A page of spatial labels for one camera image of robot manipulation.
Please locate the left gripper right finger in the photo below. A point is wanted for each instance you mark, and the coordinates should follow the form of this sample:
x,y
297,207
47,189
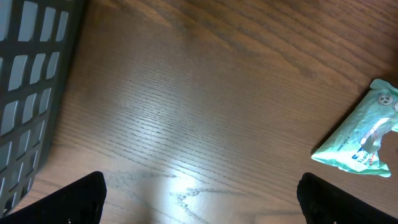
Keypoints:
x,y
324,203

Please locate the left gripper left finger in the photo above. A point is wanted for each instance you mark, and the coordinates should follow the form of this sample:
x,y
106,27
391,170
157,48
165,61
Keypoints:
x,y
80,202

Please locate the green wet wipes pack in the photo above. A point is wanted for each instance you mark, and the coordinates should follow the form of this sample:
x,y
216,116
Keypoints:
x,y
354,145

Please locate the grey plastic mesh basket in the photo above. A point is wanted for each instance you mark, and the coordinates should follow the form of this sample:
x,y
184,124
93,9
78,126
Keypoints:
x,y
37,41

